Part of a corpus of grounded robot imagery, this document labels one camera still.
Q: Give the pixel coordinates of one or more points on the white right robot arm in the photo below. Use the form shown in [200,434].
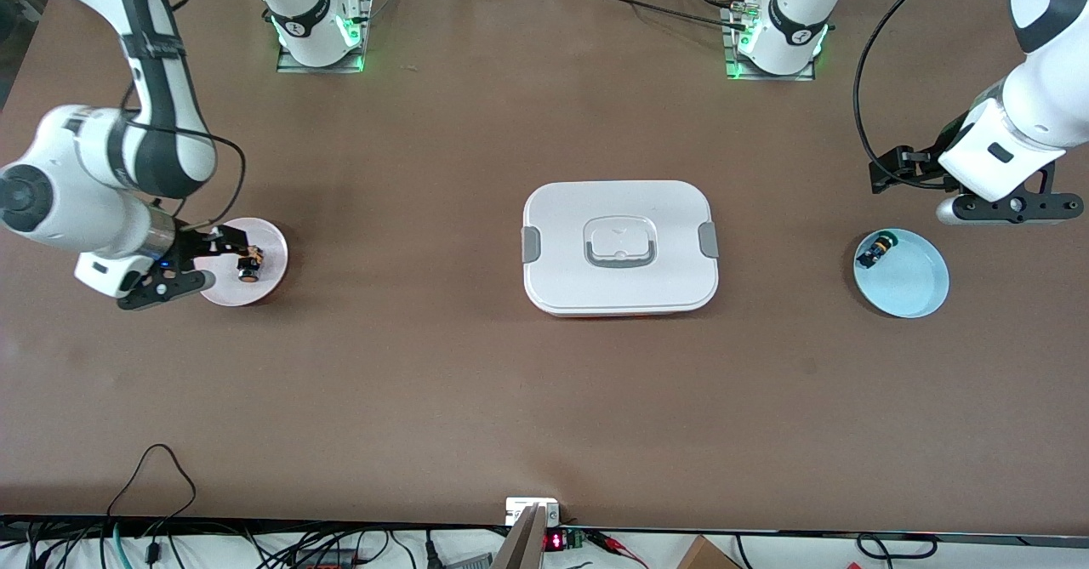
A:
[85,178]

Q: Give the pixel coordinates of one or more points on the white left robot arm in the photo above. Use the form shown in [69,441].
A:
[1038,101]

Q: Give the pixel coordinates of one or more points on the green push-button switch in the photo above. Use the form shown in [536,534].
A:
[878,249]

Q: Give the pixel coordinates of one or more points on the brown cardboard piece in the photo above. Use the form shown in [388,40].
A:
[704,556]

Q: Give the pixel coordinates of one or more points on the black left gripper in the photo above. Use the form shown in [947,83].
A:
[920,167]

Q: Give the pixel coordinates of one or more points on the red LED display board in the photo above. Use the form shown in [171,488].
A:
[555,542]

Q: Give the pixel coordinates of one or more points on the pink round plate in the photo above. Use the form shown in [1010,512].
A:
[268,233]

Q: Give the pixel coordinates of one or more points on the orange push-button switch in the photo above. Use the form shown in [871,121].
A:
[250,267]

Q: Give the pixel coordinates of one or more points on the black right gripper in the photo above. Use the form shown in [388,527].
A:
[201,244]

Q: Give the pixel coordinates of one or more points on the light blue round plate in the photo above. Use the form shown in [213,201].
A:
[915,280]

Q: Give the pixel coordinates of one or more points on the white lidded lunch box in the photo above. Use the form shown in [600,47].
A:
[621,212]

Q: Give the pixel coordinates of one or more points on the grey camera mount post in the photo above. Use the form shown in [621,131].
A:
[523,543]

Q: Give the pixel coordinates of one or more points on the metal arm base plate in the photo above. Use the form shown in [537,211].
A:
[770,77]
[367,16]

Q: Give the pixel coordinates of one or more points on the red clip lead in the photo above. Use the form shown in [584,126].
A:
[612,543]

